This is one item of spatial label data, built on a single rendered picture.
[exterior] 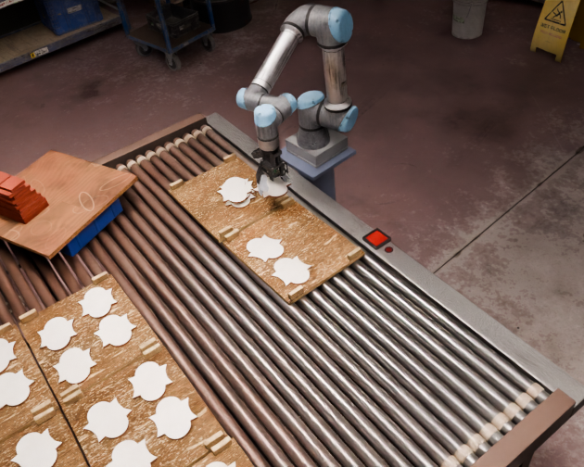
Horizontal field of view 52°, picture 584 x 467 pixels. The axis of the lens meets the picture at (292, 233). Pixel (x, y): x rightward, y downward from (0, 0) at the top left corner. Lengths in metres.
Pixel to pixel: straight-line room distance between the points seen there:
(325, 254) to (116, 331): 0.77
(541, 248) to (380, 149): 1.31
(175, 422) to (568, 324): 2.12
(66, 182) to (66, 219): 0.24
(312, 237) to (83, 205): 0.91
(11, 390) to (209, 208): 0.98
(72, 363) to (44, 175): 0.96
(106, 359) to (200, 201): 0.79
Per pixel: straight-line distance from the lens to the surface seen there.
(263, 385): 1.89
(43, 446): 1.96
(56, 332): 2.20
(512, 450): 1.78
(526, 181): 4.10
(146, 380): 1.96
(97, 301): 2.23
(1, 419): 2.09
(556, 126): 4.65
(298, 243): 2.24
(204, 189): 2.56
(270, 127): 2.10
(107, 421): 1.92
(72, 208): 2.50
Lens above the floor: 2.50
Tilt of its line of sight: 43 degrees down
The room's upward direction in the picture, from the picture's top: 7 degrees counter-clockwise
